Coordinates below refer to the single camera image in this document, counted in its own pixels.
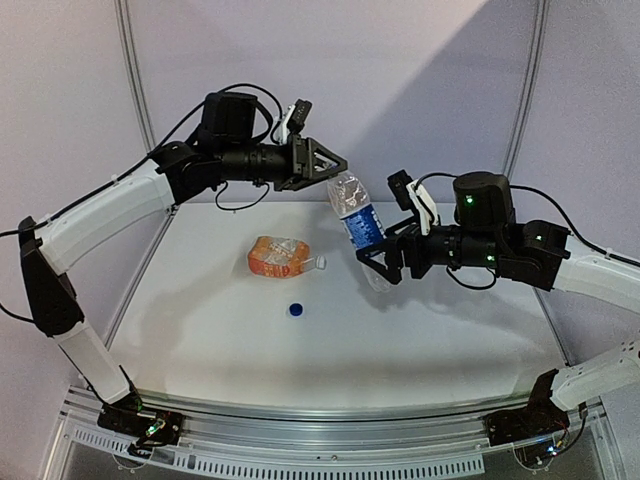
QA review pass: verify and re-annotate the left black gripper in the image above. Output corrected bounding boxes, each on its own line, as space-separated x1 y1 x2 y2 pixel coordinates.
220 132 349 191

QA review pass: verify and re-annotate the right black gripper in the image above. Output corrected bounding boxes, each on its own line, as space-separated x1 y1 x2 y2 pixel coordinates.
354 215 500 285

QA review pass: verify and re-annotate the clear bottle blue label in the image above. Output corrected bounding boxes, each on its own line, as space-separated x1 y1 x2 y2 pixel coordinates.
326 169 394 293

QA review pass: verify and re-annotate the white bottle cap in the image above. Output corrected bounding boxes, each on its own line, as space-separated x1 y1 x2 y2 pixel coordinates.
316 255 327 270

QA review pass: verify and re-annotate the crushed orange label bottle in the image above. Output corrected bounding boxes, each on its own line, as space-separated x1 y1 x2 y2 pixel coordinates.
247 236 317 279

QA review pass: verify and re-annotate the blue bottle cap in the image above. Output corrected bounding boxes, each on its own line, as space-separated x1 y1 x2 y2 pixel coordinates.
288 303 304 317

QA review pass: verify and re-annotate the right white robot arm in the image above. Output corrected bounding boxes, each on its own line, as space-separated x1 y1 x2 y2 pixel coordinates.
356 170 639 436

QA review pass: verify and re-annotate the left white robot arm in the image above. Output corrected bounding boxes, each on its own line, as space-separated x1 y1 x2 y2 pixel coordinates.
12 83 347 434

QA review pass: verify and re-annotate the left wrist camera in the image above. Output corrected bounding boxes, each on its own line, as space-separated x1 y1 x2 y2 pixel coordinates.
271 99 312 145

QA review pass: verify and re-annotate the aluminium front rail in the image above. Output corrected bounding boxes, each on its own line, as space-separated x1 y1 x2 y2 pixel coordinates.
45 388 625 479

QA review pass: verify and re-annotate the right aluminium corner post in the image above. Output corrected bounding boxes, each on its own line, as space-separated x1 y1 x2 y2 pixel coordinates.
502 0 550 179

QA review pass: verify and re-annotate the aluminium corner post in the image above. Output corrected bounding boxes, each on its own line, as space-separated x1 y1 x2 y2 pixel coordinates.
502 0 550 179
114 0 156 151

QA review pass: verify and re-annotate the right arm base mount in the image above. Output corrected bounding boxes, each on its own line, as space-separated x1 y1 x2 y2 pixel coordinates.
483 388 586 464

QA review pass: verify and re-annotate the left aluminium corner post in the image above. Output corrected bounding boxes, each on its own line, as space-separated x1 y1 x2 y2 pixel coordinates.
114 0 156 151

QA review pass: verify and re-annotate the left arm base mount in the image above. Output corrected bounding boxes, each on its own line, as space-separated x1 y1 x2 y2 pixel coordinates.
97 396 185 458

